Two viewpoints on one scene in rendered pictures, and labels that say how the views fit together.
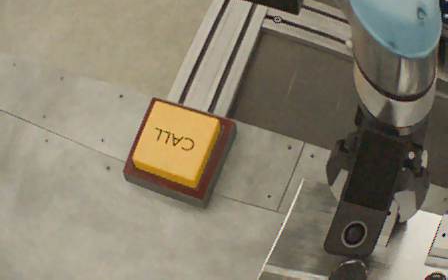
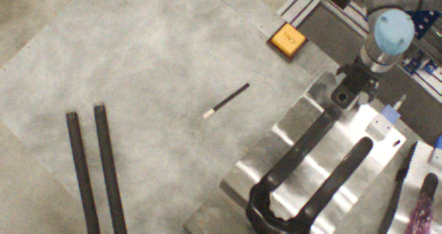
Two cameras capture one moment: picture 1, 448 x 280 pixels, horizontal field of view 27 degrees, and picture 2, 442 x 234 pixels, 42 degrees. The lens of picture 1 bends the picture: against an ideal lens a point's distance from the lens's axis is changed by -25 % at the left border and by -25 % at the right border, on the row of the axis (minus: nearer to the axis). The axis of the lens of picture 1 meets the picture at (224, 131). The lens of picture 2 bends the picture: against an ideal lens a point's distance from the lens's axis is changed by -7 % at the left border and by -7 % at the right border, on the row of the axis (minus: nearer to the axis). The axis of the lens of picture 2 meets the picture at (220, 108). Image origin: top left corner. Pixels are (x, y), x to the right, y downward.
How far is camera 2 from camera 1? 53 cm
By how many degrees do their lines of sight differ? 9
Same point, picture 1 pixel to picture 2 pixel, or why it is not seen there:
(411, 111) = (379, 68)
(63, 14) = not seen: outside the picture
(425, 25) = (400, 45)
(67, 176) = (241, 34)
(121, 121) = (271, 23)
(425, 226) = (368, 113)
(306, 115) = (322, 41)
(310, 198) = (326, 76)
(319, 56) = (337, 22)
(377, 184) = (355, 84)
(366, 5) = (380, 32)
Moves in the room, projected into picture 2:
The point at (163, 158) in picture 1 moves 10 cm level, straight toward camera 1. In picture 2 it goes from (283, 41) to (280, 79)
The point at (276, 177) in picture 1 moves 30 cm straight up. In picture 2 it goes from (315, 62) to (340, 11)
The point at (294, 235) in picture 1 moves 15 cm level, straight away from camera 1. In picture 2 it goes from (317, 86) to (333, 33)
